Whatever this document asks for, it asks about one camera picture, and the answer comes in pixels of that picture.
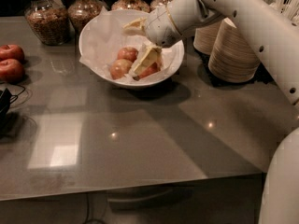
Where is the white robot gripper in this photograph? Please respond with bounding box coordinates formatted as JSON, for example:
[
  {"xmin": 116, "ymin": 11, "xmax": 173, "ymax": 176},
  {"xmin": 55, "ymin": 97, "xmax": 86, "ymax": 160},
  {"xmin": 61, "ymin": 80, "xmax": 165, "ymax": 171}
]
[{"xmin": 122, "ymin": 7, "xmax": 181, "ymax": 77}]

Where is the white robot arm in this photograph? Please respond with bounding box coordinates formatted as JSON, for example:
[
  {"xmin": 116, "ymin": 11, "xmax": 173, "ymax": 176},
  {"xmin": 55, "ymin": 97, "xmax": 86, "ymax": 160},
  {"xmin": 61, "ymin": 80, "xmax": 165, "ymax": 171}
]
[{"xmin": 124, "ymin": 0, "xmax": 299, "ymax": 224}]

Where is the red apple with sticker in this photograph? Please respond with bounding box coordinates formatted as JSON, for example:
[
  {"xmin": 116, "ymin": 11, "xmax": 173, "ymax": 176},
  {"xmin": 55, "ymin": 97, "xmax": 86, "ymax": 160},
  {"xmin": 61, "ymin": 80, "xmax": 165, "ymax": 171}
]
[{"xmin": 117, "ymin": 47, "xmax": 138, "ymax": 63}]

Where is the front red apple in bowl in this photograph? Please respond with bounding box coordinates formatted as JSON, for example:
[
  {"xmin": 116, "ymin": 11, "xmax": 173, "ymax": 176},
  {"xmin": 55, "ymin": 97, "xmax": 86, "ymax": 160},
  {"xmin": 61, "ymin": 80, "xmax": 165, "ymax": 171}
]
[{"xmin": 133, "ymin": 62, "xmax": 161, "ymax": 80}]

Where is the white ceramic bowl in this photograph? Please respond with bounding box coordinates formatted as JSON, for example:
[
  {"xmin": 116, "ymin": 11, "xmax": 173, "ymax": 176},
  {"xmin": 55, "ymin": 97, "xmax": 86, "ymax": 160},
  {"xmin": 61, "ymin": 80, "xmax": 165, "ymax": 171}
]
[{"xmin": 78, "ymin": 8, "xmax": 185, "ymax": 90}]

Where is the front left apple in bowl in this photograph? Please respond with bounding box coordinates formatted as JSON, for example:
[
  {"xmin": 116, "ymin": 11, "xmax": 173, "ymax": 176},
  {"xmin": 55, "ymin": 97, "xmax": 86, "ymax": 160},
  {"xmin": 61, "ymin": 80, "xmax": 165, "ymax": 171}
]
[{"xmin": 109, "ymin": 59, "xmax": 133, "ymax": 79}]

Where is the white paper bowl liner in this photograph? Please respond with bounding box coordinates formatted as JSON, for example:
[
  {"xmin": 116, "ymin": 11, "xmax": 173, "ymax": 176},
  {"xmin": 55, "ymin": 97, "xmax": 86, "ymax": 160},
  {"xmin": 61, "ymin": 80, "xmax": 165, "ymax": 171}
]
[{"xmin": 78, "ymin": 7, "xmax": 176, "ymax": 86}]

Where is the upper red apple on table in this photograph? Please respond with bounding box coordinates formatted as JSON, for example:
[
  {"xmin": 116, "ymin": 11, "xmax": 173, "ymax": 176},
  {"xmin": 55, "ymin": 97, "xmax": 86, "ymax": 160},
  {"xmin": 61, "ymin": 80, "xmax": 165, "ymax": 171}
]
[{"xmin": 0, "ymin": 44, "xmax": 25, "ymax": 62}]

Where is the red apple on table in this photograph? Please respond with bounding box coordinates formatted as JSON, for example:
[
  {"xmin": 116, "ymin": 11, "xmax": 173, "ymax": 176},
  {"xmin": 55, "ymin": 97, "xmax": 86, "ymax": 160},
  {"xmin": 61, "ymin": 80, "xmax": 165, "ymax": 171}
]
[
  {"xmin": 0, "ymin": 59, "xmax": 25, "ymax": 83},
  {"xmin": 0, "ymin": 44, "xmax": 25, "ymax": 62}
]

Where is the lower red apple on table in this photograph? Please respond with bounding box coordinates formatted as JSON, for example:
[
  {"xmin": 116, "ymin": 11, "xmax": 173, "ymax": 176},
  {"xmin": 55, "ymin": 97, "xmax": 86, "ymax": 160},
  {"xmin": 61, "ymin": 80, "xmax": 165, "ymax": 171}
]
[{"xmin": 0, "ymin": 59, "xmax": 25, "ymax": 83}]

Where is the rear stack of paper bowls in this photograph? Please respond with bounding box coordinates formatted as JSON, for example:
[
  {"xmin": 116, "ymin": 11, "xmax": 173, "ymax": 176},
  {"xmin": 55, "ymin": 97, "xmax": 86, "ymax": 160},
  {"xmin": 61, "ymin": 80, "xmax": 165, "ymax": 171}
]
[{"xmin": 193, "ymin": 21, "xmax": 221, "ymax": 55}]

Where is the stack of paper bowls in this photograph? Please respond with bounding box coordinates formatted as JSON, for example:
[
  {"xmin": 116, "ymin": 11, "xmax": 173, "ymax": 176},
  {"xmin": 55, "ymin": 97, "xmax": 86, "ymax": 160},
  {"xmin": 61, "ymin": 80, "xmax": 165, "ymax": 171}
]
[
  {"xmin": 208, "ymin": 19, "xmax": 260, "ymax": 83},
  {"xmin": 193, "ymin": 21, "xmax": 221, "ymax": 55}
]

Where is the front stack of paper bowls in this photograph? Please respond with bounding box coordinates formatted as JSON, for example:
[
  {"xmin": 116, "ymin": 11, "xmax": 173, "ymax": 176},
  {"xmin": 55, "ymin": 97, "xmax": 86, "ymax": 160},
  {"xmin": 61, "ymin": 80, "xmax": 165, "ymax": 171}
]
[{"xmin": 208, "ymin": 19, "xmax": 260, "ymax": 83}]

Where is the leftmost glass cereal jar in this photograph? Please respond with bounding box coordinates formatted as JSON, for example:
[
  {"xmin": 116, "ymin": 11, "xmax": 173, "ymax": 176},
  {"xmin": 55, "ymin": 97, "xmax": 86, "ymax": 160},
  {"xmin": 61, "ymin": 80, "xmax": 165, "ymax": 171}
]
[{"xmin": 24, "ymin": 0, "xmax": 70, "ymax": 46}]

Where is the black object with cable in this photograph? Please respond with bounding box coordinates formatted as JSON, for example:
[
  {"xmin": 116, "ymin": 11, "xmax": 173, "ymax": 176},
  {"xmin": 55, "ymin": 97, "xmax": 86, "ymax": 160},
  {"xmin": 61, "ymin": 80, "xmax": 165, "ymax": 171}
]
[{"xmin": 0, "ymin": 85, "xmax": 26, "ymax": 135}]

